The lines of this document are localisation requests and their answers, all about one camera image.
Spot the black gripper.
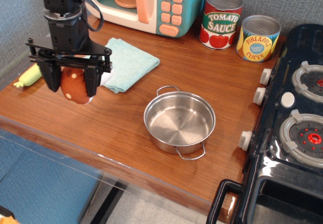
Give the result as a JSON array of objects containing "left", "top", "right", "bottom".
[{"left": 26, "top": 4, "right": 112, "bottom": 97}]

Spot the brown plush mushroom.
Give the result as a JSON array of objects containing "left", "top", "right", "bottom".
[{"left": 60, "top": 67, "right": 94, "bottom": 104}]

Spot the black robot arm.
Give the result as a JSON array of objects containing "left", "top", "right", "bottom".
[{"left": 26, "top": 0, "right": 112, "bottom": 97}]

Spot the teal folded cloth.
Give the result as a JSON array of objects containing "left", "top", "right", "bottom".
[{"left": 100, "top": 38, "right": 160, "bottom": 93}]

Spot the toy microwave teal cream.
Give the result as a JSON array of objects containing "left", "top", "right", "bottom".
[{"left": 87, "top": 0, "right": 204, "bottom": 38}]

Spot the orange object at corner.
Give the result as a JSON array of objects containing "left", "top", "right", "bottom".
[{"left": 0, "top": 206, "right": 20, "bottom": 224}]

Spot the tomato sauce can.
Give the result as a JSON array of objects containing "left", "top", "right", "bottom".
[{"left": 199, "top": 0, "right": 244, "bottom": 49}]

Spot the pineapple slices can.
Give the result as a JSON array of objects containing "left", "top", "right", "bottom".
[{"left": 236, "top": 15, "right": 282, "bottom": 62}]

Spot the black toy stove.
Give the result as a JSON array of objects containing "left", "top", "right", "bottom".
[{"left": 207, "top": 24, "right": 322, "bottom": 223}]

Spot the spoon with yellow-green handle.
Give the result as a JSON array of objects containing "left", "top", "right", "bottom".
[{"left": 14, "top": 64, "right": 42, "bottom": 88}]

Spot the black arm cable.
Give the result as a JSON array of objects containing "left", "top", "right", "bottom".
[{"left": 83, "top": 0, "right": 104, "bottom": 32}]

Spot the steel pot with handles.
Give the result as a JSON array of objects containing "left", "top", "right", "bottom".
[{"left": 143, "top": 85, "right": 216, "bottom": 160}]

